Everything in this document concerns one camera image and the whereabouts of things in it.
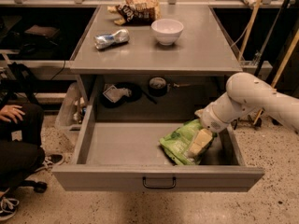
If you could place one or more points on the black white sneaker far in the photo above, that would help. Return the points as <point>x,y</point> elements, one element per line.
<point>52,160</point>

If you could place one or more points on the green rice chip bag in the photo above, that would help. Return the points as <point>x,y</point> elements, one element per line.
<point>177,143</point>

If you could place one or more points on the brown chip bag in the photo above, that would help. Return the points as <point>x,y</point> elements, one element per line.
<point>136,12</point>

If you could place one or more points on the clear plastic bin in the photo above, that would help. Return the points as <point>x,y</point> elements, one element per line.
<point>69,117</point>

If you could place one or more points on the seated person in black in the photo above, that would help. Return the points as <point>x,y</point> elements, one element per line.
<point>20,147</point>

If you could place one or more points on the white bowl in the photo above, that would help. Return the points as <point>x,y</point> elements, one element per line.
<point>167,31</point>

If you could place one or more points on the grey open drawer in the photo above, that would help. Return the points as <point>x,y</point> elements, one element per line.
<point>117,147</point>

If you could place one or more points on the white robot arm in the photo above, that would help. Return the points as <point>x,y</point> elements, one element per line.
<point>246,93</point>

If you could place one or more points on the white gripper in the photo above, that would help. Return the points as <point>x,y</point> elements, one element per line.
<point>210,120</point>

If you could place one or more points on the wooden stick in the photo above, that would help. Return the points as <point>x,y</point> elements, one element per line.
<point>248,30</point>

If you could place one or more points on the black white sneaker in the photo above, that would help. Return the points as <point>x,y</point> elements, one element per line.
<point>52,160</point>
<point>8,208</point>

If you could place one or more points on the crushed silver can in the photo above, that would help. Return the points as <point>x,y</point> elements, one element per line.
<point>108,40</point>

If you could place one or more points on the person's hand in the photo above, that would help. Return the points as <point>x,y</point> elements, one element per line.
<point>11,113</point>

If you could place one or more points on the black white sneaker near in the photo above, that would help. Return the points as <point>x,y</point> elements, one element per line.
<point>8,208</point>

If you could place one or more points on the black tape roll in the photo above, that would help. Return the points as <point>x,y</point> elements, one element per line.
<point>158,86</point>

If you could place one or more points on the chair caster wheel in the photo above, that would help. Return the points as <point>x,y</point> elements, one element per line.
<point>40,187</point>

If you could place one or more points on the black drawer handle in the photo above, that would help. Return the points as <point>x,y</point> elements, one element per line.
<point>159,183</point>

